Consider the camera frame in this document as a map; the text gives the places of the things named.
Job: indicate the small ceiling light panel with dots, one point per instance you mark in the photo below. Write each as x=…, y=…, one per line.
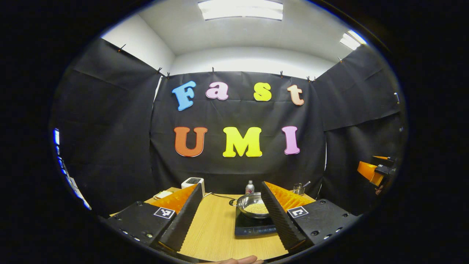
x=351, y=39

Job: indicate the silver bottle with colourful label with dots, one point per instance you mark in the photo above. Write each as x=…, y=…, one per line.
x=250, y=188

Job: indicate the pile of soybeans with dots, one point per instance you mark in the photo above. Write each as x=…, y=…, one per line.
x=256, y=208

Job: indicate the long ceiling light panel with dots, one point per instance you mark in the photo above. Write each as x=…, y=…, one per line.
x=240, y=9

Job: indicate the white toaster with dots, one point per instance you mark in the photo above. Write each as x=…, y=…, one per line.
x=193, y=185

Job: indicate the sandwich with lettuce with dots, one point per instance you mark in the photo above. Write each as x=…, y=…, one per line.
x=163, y=194

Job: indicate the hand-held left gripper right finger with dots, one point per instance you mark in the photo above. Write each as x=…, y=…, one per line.
x=280, y=220

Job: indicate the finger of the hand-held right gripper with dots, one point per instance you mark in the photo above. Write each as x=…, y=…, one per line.
x=383, y=158
x=368, y=172

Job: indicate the black induction cooktop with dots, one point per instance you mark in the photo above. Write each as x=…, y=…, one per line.
x=253, y=227

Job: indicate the silver utensil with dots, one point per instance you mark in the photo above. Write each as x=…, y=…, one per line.
x=307, y=183

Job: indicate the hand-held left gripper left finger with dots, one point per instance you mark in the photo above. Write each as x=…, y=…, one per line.
x=181, y=220

